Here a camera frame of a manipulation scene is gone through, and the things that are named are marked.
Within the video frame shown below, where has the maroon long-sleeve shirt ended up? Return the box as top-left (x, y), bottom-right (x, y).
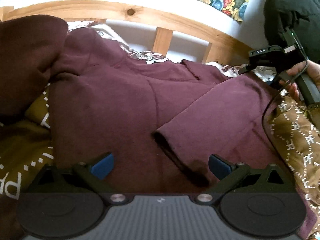
top-left (0, 14), bottom-right (318, 240)

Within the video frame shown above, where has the right hand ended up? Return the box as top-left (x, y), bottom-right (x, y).
top-left (285, 60), bottom-right (320, 105)

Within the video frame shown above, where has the black puffy jacket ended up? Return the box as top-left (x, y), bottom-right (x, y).
top-left (264, 0), bottom-right (319, 63)

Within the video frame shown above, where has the brown patterned PF bedspread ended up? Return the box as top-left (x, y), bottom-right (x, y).
top-left (1, 76), bottom-right (319, 239)

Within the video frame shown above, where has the black cable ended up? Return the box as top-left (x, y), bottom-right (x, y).
top-left (261, 27), bottom-right (309, 165)

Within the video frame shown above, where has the wooden bed frame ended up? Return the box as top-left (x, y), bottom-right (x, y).
top-left (1, 0), bottom-right (251, 65)

